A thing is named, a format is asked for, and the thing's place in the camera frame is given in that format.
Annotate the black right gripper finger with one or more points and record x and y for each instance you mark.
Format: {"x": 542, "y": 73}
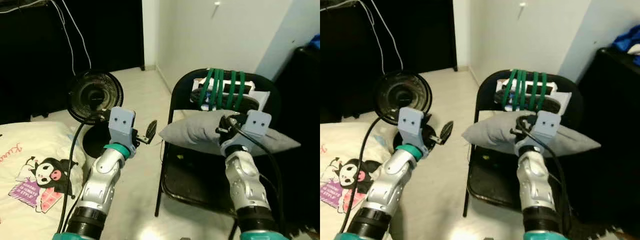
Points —
{"x": 513, "y": 131}
{"x": 219, "y": 130}

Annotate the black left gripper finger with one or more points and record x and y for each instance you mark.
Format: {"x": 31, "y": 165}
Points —
{"x": 151, "y": 129}
{"x": 446, "y": 130}

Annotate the small grey pillow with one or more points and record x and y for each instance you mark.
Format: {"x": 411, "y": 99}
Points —
{"x": 492, "y": 132}
{"x": 195, "y": 131}

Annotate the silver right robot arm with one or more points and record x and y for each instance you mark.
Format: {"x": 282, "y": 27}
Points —
{"x": 242, "y": 180}
{"x": 532, "y": 182}

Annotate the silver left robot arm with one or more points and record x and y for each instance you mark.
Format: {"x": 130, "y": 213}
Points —
{"x": 100, "y": 180}
{"x": 390, "y": 182}

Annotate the black folding chair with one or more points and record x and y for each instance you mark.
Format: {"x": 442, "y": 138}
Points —
{"x": 192, "y": 176}
{"x": 492, "y": 180}

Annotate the white box with black device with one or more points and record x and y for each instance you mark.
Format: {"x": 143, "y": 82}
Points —
{"x": 261, "y": 98}
{"x": 562, "y": 100}

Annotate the black floor fan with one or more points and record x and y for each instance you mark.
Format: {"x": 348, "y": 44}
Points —
{"x": 92, "y": 92}
{"x": 400, "y": 92}

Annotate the black cabinet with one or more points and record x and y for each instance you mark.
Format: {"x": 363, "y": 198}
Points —
{"x": 615, "y": 130}
{"x": 305, "y": 125}

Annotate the cream cartoon print duvet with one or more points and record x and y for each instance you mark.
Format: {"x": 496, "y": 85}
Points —
{"x": 340, "y": 150}
{"x": 30, "y": 150}

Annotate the blue cloth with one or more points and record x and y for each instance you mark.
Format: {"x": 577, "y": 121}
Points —
{"x": 315, "y": 41}
{"x": 629, "y": 40}

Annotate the dark wardrobe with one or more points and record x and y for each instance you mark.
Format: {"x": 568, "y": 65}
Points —
{"x": 30, "y": 50}
{"x": 345, "y": 50}

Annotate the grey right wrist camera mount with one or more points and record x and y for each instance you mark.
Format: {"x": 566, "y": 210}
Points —
{"x": 259, "y": 125}
{"x": 546, "y": 125}

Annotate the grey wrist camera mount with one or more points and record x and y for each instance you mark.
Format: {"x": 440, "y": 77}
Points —
{"x": 121, "y": 122}
{"x": 411, "y": 122}
{"x": 259, "y": 125}
{"x": 546, "y": 125}

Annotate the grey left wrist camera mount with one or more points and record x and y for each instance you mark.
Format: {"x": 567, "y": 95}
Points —
{"x": 411, "y": 122}
{"x": 121, "y": 122}

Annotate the white wall hook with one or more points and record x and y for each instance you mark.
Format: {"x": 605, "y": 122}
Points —
{"x": 216, "y": 4}
{"x": 522, "y": 4}

